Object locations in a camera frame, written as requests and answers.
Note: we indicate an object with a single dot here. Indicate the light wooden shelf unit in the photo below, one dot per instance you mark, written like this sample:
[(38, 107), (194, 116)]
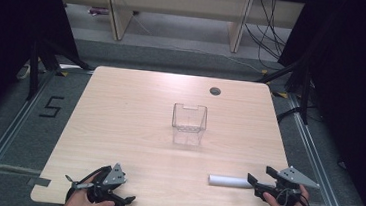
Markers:
[(179, 2)]

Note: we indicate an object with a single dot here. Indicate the pink item under shelf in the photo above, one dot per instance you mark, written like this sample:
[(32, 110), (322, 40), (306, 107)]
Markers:
[(98, 11)]

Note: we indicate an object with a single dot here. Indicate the white electric toothbrush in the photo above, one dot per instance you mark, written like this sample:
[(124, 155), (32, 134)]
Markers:
[(227, 181)]

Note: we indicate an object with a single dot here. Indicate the clear plastic container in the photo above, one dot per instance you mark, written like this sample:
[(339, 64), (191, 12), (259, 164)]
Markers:
[(189, 127)]

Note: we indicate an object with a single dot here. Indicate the person's left hand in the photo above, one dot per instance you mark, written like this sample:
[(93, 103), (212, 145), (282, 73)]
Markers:
[(80, 204)]

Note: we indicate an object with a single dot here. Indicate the grey tape strip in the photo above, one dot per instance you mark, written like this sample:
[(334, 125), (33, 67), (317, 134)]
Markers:
[(39, 182)]

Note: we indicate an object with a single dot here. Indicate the black metal stand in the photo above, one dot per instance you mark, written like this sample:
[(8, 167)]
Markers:
[(34, 70), (305, 93)]

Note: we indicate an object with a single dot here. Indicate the aluminium floor rail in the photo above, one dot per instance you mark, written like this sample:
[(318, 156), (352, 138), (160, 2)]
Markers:
[(7, 134), (316, 168)]

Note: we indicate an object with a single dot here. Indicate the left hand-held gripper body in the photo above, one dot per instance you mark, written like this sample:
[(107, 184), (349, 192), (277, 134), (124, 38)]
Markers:
[(113, 176)]

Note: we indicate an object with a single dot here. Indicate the yellow floor tape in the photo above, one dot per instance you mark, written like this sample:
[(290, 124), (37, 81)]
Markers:
[(280, 94), (62, 73)]

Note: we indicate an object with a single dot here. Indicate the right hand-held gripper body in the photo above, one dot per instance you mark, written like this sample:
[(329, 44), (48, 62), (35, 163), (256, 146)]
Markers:
[(295, 177)]

